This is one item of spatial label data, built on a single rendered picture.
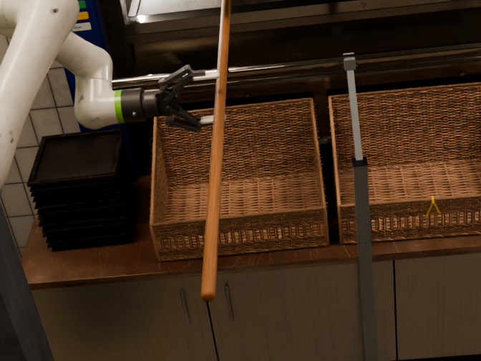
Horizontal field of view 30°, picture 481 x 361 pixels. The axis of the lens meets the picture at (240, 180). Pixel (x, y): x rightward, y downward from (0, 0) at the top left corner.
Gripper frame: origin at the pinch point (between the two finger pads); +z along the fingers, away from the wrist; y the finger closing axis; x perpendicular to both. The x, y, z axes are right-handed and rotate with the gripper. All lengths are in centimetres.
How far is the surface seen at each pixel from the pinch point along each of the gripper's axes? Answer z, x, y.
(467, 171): 76, -38, 60
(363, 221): 37, 4, 44
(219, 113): 0.8, 11.3, -1.4
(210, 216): 0, 55, -1
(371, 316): 38, 4, 82
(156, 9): -23, -65, 1
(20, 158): -81, -56, 49
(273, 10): 16, -56, 2
